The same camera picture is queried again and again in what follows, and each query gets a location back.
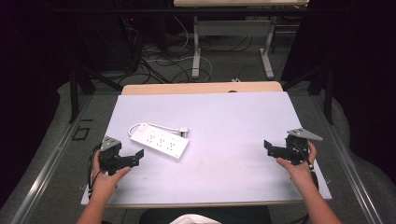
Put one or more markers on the white table mat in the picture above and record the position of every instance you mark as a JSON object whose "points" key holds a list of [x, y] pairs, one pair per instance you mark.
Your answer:
{"points": [[224, 155]]}

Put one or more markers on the person's right hand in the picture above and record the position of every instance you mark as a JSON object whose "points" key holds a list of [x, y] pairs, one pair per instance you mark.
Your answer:
{"points": [[299, 174]]}

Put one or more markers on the black metal stand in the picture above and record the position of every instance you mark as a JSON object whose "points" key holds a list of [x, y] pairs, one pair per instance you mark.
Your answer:
{"points": [[327, 90], [77, 84]]}

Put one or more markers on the white cloth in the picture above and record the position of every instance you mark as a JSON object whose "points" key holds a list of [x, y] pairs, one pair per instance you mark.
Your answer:
{"points": [[194, 219]]}

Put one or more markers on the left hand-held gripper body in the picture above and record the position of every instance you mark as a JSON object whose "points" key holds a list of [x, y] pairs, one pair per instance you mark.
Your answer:
{"points": [[109, 149]]}

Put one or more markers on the person's dark clothing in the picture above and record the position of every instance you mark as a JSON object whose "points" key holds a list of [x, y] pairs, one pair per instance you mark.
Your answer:
{"points": [[236, 216]]}

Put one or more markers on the wooden table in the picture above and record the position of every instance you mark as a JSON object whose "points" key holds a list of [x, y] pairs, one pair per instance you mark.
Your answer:
{"points": [[193, 88]]}

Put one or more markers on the metal floor rail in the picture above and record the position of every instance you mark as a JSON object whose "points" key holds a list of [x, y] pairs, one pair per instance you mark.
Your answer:
{"points": [[46, 168], [348, 168]]}

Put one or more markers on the dark device with red light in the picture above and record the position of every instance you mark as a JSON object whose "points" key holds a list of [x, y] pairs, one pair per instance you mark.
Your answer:
{"points": [[130, 43]]}

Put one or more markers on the white metal frame desk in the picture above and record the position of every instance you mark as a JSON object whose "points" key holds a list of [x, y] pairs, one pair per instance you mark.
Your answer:
{"points": [[232, 28]]}

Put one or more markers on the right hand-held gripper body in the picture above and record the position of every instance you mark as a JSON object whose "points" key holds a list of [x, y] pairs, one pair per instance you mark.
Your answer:
{"points": [[295, 146]]}

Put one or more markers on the white power strip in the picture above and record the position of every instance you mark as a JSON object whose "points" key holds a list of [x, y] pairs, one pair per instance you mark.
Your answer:
{"points": [[160, 141]]}

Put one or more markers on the person's left hand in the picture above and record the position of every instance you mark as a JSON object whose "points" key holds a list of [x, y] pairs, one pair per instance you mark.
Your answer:
{"points": [[104, 183]]}

